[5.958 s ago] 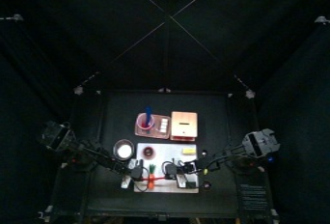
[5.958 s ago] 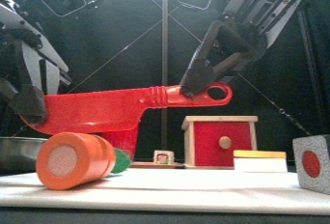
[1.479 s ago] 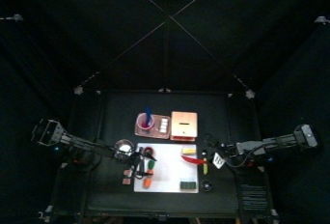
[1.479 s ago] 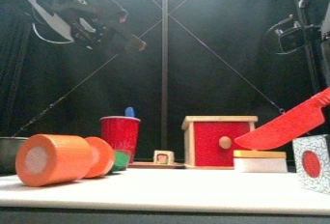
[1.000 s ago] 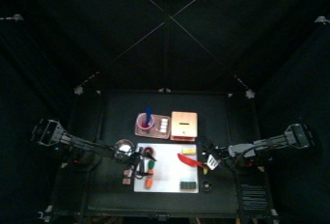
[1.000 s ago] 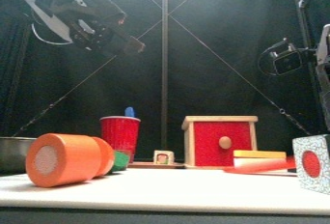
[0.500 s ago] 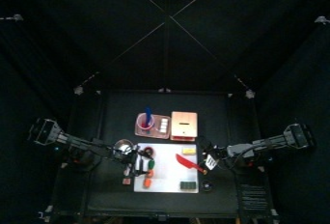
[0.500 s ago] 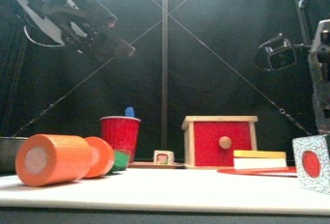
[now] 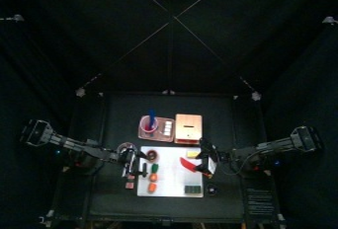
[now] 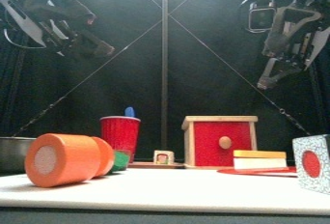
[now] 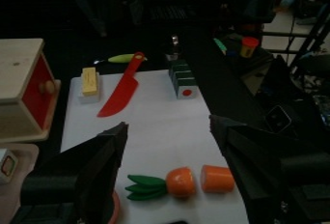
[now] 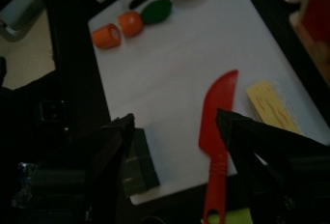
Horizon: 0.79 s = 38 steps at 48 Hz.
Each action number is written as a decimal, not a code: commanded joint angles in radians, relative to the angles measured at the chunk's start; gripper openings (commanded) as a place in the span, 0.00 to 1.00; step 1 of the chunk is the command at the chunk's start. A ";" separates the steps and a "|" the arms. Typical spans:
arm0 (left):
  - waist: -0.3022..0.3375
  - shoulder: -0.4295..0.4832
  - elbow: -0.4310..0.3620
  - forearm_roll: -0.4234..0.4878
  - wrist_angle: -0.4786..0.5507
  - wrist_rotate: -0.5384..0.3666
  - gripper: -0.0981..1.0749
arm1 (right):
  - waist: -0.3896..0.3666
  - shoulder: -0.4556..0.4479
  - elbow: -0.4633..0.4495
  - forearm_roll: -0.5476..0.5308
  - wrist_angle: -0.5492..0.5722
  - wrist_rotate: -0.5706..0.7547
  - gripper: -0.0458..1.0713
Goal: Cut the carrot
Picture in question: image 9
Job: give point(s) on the silver frame corner bracket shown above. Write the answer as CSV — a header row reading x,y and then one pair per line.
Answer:
x,y
168,92
281,220
256,95
81,91

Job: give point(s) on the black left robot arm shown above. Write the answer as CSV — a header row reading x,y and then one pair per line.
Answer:
x,y
70,144

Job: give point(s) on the white toy block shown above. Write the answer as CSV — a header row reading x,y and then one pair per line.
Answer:
x,y
168,122
168,133
168,126
168,129

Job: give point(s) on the blue plastic utensil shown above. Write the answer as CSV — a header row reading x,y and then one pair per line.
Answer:
x,y
152,117

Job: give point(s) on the pink toy cube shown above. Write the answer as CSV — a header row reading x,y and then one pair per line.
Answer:
x,y
130,185
132,177

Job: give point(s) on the silver frame clamp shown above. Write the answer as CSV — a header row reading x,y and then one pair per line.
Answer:
x,y
18,18
329,20

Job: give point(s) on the white cutting board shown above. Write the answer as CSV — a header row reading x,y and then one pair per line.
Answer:
x,y
176,183

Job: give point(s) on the brown toy donut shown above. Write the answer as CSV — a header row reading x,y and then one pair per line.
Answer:
x,y
149,155

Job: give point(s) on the pale plastic cup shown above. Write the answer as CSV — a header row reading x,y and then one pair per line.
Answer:
x,y
157,128

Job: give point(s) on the dark green toy block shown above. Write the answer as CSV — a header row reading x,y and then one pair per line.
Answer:
x,y
197,189
189,189

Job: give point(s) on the white text sticker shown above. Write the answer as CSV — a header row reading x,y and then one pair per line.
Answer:
x,y
260,203

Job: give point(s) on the pinkish brown tray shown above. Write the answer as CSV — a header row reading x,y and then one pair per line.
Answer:
x,y
161,136

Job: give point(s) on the yellow toy block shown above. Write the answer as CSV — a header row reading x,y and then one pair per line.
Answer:
x,y
193,154

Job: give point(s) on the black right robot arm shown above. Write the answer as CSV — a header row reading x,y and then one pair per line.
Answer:
x,y
281,144

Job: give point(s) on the small black silver shaker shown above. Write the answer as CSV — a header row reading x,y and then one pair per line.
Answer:
x,y
212,190

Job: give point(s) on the wooden box with slot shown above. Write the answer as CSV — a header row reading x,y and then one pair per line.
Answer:
x,y
188,121

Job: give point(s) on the orange carrot tip piece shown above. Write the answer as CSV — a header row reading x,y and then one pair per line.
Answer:
x,y
153,188

